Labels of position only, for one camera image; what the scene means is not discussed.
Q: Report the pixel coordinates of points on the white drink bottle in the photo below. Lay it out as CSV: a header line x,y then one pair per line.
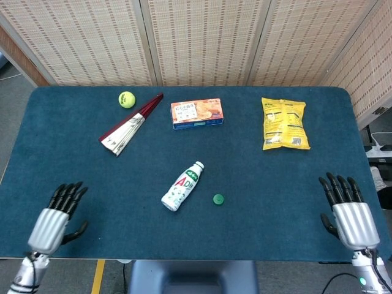
x,y
182,186

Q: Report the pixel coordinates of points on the orange blue biscuit box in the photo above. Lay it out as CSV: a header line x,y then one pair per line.
x,y
196,114

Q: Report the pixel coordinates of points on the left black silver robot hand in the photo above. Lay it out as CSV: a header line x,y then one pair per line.
x,y
49,229

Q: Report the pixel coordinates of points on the bamboo folding screen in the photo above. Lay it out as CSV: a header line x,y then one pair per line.
x,y
199,39

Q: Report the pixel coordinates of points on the yellow-green tennis ball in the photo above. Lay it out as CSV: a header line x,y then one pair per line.
x,y
127,100

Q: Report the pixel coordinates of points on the grey-blue robot torso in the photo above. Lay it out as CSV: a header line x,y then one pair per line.
x,y
193,277

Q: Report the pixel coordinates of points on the green bottle cap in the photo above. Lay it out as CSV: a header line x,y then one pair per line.
x,y
218,199

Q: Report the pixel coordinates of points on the folded red paper fan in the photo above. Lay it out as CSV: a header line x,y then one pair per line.
x,y
128,127

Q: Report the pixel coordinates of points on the yellow snack bag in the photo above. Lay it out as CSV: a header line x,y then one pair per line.
x,y
284,125

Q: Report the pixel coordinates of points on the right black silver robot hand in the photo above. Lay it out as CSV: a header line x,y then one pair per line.
x,y
355,223

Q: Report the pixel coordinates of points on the blue felt table cover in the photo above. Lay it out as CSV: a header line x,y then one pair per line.
x,y
260,183

